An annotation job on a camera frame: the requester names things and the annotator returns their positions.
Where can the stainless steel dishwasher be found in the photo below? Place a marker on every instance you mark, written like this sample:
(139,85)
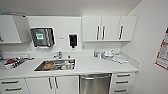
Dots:
(95,87)

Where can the black soap dispenser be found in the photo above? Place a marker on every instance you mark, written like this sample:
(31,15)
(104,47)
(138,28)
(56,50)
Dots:
(73,40)

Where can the blue dish soap bottle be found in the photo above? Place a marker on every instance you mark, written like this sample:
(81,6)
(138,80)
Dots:
(96,54)

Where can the small sink sprayer nozzle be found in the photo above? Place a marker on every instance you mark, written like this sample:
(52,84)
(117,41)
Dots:
(69,57)

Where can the small clear jar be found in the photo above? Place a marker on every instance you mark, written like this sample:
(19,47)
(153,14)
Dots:
(100,55)

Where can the white bottle in sink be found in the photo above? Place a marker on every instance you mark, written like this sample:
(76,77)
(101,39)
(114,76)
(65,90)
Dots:
(65,65)

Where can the chrome sink faucet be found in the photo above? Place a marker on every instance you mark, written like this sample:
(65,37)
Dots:
(58,54)

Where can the orange bowl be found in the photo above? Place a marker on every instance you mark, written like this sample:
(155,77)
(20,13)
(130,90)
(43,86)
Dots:
(50,65)

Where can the steel paper towel dispenser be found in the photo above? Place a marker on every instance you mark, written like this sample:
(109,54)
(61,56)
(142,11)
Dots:
(41,37)

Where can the stainless steel sink basin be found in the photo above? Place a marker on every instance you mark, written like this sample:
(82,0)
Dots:
(40,68)

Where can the white drawer cabinet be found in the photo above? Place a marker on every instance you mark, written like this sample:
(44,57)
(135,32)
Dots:
(13,86)
(123,86)

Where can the white sink base cabinet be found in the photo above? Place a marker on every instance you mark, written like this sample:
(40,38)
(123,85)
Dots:
(41,86)

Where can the dark metal utensil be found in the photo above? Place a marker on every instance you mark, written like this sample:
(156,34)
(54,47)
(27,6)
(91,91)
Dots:
(25,57)

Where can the small wall label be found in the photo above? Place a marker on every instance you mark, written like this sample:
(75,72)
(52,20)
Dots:
(61,38)

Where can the white wall cabinet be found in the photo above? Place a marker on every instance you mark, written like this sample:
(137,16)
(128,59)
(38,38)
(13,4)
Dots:
(108,28)
(11,28)

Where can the large colourful wall poster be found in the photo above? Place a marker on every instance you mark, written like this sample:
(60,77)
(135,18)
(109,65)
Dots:
(163,50)

